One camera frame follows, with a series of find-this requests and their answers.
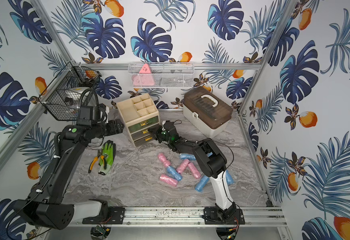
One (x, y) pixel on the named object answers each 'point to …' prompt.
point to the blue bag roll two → (201, 184)
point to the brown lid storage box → (204, 109)
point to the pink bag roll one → (162, 157)
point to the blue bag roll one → (174, 173)
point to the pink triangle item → (144, 77)
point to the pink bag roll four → (171, 181)
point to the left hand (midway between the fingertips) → (116, 124)
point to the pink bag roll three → (194, 170)
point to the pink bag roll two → (182, 166)
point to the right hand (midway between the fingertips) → (147, 129)
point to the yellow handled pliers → (99, 152)
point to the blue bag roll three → (191, 157)
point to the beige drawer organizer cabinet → (140, 114)
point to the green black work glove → (108, 151)
